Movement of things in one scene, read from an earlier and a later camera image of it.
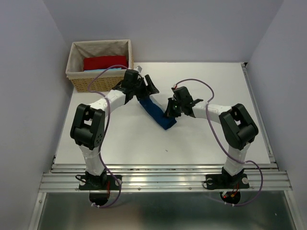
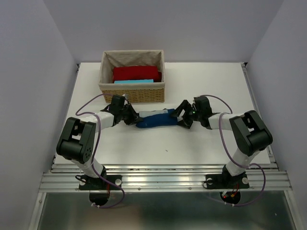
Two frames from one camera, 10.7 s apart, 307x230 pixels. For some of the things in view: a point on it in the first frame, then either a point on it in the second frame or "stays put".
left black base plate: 105,181 stays put
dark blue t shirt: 157,114 -> 164,120
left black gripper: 151,88 -> 134,118
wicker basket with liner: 102,81 -> 138,74
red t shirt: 103,62 -> 136,73
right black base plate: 226,181 stays put
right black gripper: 169,112 -> 183,105
